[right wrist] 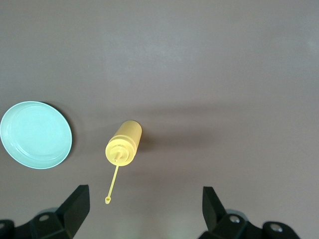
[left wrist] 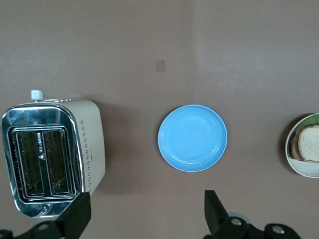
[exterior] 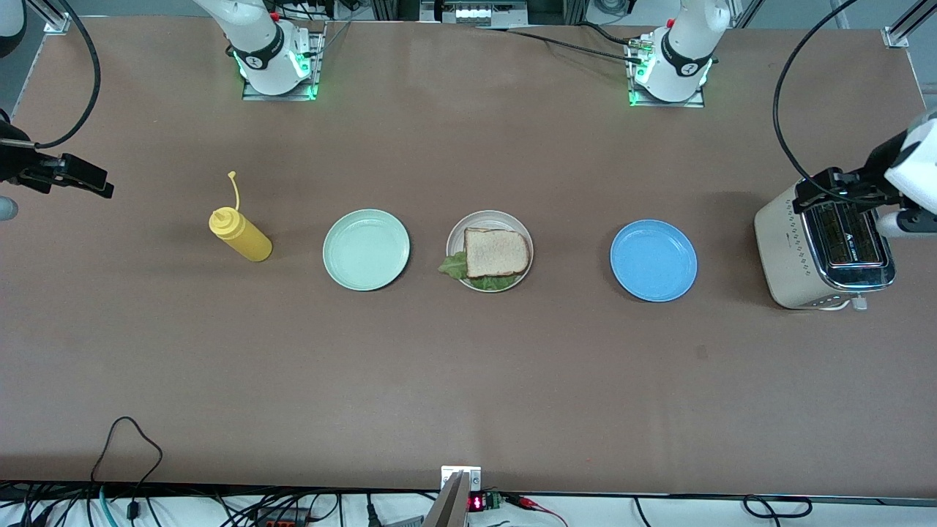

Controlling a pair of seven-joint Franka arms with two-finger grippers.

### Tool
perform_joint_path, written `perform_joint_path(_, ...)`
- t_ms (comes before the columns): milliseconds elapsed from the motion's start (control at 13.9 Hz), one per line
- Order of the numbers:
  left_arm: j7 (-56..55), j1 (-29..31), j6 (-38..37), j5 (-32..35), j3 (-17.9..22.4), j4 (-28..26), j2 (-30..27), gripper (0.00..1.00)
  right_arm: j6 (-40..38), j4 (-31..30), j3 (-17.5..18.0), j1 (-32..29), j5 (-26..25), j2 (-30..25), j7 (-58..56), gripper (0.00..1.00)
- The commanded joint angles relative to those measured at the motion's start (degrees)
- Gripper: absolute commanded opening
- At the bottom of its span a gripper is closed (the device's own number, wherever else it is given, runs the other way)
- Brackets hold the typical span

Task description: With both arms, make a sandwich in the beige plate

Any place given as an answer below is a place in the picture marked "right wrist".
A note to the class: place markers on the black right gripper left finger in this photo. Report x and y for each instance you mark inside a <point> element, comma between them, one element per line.
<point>67,216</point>

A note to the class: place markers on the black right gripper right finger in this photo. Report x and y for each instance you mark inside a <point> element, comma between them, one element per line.
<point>219,219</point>

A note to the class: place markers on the yellow squeeze bottle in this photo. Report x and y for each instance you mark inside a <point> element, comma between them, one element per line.
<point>124,144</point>

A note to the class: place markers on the green plate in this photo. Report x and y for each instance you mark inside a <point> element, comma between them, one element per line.
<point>35,134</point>

